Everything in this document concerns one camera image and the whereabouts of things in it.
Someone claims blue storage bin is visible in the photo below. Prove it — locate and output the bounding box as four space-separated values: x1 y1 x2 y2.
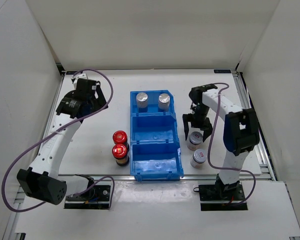
130 89 176 116
130 114 180 143
130 141 184 182

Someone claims far red-lid sauce jar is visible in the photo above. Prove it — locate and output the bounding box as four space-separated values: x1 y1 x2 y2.
112 130 129 149

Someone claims white-lid spice jar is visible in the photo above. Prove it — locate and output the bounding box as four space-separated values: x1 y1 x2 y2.
187 131 203 151
190 149 207 169

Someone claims silver-lid salt shaker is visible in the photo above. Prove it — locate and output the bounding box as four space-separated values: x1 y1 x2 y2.
158 93 171 112
136 92 148 112

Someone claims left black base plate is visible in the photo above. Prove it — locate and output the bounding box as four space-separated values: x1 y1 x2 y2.
64 181 113 210

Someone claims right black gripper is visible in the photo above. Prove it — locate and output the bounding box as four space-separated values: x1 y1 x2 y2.
182 103 214 143

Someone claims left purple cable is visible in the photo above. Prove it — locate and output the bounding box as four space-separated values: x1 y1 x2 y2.
1 69 115 213

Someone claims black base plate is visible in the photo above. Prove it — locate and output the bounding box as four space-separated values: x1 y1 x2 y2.
193 183 248 212
64 181 113 210

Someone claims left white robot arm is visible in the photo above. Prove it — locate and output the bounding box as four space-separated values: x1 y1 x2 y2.
17 78 106 205

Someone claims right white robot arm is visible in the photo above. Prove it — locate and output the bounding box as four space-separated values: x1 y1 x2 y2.
182 83 260 200

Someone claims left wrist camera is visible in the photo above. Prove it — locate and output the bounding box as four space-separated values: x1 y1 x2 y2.
71 73 88 89

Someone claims middle blue storage bin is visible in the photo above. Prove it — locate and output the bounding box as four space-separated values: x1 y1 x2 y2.
130 114 180 143

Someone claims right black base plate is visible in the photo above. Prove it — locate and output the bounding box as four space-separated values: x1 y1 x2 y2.
193 183 248 212

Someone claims near blue storage bin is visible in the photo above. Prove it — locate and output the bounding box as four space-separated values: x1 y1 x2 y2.
130 141 184 182

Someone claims far blue storage bin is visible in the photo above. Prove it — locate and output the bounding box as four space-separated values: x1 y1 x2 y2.
130 89 176 116

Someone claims near red-lid sauce jar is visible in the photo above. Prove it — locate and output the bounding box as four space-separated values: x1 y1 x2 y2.
112 144 130 167

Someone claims red-lid sauce jar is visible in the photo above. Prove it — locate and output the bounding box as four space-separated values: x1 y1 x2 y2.
112 130 129 149
112 144 130 167

